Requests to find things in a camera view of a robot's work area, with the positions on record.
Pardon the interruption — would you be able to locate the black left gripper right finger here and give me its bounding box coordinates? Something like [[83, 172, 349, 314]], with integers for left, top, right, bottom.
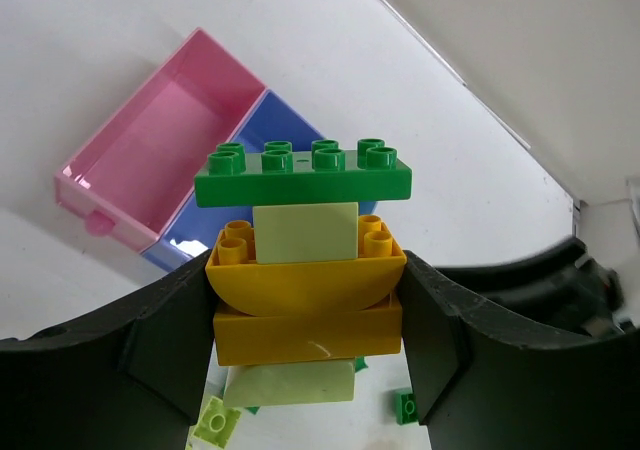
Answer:
[[398, 255, 639, 449]]

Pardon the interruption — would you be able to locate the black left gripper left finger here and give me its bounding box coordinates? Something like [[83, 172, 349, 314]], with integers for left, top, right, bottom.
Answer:
[[1, 252, 216, 449]]

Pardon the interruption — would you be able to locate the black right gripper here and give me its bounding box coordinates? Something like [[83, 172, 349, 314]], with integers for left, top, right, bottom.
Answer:
[[438, 236, 635, 335]]

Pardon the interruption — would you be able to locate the yellow rectangular lego brick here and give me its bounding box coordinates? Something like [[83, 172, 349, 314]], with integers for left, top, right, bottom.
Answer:
[[213, 294, 402, 366]]

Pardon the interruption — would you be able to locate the pale green sloped lego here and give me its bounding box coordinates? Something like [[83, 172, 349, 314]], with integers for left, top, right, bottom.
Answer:
[[222, 359, 356, 407]]

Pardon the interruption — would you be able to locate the yellow curved lego brick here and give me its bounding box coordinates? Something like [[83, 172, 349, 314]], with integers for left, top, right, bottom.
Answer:
[[205, 239, 407, 317]]

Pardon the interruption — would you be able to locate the pale green lego block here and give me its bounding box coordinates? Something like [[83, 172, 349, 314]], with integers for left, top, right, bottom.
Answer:
[[253, 202, 358, 264]]

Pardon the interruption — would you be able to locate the green lego plate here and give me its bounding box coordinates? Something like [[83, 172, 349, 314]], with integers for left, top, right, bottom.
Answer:
[[194, 138, 412, 208]]

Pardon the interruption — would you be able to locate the small green lego brick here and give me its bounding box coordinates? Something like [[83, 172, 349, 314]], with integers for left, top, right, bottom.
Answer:
[[393, 388, 418, 426]]

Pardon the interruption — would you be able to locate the lime green lego brick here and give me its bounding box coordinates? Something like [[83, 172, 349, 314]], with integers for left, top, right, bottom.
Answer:
[[185, 396, 242, 449]]

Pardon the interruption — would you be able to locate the pink plastic bin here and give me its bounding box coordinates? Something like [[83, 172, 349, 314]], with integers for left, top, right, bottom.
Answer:
[[54, 29, 266, 253]]

